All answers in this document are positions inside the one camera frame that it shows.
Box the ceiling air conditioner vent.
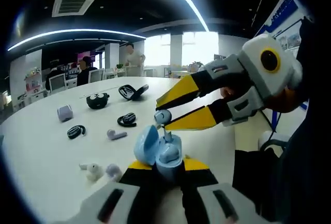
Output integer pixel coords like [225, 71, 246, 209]
[51, 0, 98, 18]

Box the black cable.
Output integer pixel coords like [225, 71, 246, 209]
[258, 109, 282, 143]

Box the blue earbud case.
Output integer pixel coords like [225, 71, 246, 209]
[133, 125, 184, 185]

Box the person's dark clothing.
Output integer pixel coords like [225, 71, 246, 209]
[232, 14, 331, 224]

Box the plain black earbud case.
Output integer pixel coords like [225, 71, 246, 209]
[118, 84, 149, 102]

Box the blue white wall display board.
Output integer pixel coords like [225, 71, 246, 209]
[254, 0, 311, 111]

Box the black cartoon-eyed earbud case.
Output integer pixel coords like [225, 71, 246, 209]
[85, 92, 110, 110]

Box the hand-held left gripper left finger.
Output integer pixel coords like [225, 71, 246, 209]
[82, 160, 156, 224]

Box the purple earbud case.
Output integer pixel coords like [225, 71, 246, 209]
[56, 103, 74, 123]

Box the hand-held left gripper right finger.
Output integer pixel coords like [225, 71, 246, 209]
[180, 156, 261, 224]

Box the pink screen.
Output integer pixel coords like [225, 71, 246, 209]
[76, 51, 95, 66]

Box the black ear-hook earbud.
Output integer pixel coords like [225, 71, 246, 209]
[66, 124, 87, 140]
[116, 112, 138, 128]

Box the person's right hand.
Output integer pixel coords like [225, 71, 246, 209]
[220, 86, 235, 100]

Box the purple earbud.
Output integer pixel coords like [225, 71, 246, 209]
[105, 162, 124, 182]
[106, 128, 128, 141]

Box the display shelf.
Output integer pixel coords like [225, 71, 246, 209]
[24, 67, 42, 96]

